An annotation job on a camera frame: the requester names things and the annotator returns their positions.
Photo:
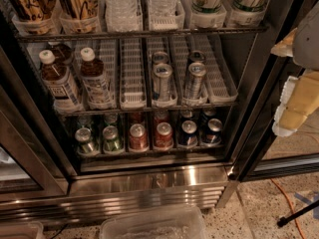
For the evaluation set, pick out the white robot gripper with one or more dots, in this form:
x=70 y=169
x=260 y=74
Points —
x=308 y=40

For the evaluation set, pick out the brown tea bottle white cap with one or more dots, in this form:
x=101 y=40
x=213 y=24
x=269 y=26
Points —
x=95 y=80

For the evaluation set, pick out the fridge glass door right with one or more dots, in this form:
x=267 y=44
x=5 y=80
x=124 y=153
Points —
x=252 y=163

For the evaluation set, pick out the fridge glass door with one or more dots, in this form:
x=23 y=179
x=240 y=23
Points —
x=252 y=163
x=37 y=170

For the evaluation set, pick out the clear water bottle top right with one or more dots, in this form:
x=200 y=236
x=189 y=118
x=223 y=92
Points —
x=162 y=0

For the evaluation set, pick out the clear water bottle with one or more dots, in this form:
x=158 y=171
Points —
x=122 y=15
x=162 y=0

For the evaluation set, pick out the clear water bottle top left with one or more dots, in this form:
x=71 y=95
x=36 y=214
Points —
x=122 y=15

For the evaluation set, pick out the stainless steel fridge cabinet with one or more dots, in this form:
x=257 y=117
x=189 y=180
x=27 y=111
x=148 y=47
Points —
x=104 y=186

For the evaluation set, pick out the golden drink bottle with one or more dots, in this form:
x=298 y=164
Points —
x=80 y=16
x=34 y=13

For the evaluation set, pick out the brown tea bottle rear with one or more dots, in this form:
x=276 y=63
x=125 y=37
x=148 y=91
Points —
x=62 y=52

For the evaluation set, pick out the brown tea bottle far left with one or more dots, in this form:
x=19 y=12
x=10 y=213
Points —
x=60 y=83

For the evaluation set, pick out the golden drink bottle top left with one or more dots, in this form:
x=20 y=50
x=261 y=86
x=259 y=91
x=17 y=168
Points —
x=34 y=13

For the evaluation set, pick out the fridge glass door left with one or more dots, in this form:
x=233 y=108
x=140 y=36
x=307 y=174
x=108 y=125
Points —
x=37 y=170

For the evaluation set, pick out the white empty tray middle right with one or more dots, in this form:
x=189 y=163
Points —
x=219 y=82

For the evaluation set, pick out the white empty tray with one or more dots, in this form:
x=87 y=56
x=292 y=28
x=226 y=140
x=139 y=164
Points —
x=132 y=79
x=219 y=82

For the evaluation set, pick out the silver slim can rear right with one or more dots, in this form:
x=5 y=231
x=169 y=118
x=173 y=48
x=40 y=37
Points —
x=196 y=56

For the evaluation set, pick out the silver slim can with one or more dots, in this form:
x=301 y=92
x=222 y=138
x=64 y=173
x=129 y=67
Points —
x=196 y=56
x=161 y=75
x=195 y=76
x=160 y=57

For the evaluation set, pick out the silver slim can front right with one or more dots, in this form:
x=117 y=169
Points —
x=195 y=76

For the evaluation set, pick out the blue soda can front right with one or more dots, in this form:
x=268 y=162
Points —
x=212 y=132

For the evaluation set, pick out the blue soda can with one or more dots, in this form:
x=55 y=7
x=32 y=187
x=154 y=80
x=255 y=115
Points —
x=187 y=135
x=212 y=132

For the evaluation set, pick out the blue soda can front left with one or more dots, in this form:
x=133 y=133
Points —
x=187 y=135

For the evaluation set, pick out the silver slim can front left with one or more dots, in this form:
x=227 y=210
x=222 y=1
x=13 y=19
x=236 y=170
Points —
x=161 y=75

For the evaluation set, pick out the silver slim can rear left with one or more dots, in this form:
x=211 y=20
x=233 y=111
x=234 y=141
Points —
x=160 y=57

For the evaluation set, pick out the red soda can front right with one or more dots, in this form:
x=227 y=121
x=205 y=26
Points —
x=163 y=137

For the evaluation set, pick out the red soda can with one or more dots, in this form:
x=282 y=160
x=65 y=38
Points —
x=163 y=137
x=138 y=137

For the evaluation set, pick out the black stand leg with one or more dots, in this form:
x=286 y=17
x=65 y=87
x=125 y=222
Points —
x=285 y=220

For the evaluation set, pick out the white empty tray middle centre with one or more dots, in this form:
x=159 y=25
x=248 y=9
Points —
x=132 y=79

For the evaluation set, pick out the red soda can front left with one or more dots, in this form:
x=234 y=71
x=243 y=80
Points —
x=138 y=137

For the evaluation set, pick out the clear plastic bin on floor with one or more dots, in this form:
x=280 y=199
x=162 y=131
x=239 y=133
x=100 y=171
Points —
x=171 y=222

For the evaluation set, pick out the green soda can front right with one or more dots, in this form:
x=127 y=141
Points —
x=111 y=139

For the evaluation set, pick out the green soda can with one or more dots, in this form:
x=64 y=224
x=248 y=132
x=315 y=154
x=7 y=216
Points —
x=87 y=144
x=111 y=139

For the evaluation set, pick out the green soda can front left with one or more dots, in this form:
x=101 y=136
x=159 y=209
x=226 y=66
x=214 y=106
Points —
x=87 y=144

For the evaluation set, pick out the clear plastic bin corner left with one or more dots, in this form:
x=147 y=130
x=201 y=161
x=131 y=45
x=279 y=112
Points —
x=32 y=230

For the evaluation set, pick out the middle wire shelf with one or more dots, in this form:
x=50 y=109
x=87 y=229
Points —
x=146 y=109

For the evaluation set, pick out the top wire shelf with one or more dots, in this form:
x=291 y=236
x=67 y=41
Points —
x=138 y=34

